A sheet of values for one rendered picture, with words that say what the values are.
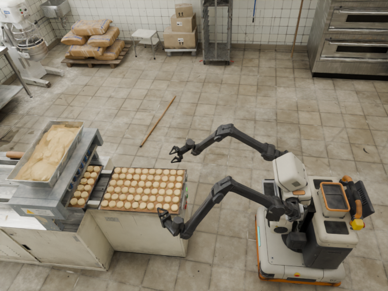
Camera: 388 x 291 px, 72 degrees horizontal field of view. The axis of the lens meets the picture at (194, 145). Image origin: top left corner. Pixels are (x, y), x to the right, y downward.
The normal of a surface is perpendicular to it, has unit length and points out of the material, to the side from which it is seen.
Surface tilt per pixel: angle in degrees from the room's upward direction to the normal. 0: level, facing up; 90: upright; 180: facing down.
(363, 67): 92
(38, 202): 0
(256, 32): 90
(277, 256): 0
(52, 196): 0
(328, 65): 90
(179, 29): 93
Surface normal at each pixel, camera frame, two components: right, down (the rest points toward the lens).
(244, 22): -0.20, 0.71
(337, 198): -0.07, -0.69
